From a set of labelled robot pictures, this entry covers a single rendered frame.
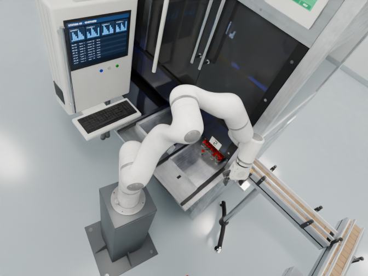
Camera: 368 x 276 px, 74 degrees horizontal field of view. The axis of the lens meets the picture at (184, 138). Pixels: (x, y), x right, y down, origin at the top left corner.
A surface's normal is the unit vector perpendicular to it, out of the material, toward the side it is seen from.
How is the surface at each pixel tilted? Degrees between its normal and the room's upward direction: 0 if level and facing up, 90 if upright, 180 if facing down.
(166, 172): 0
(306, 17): 90
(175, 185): 0
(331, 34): 90
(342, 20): 90
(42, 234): 0
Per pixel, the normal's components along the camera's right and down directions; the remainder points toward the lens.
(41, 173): 0.24, -0.60
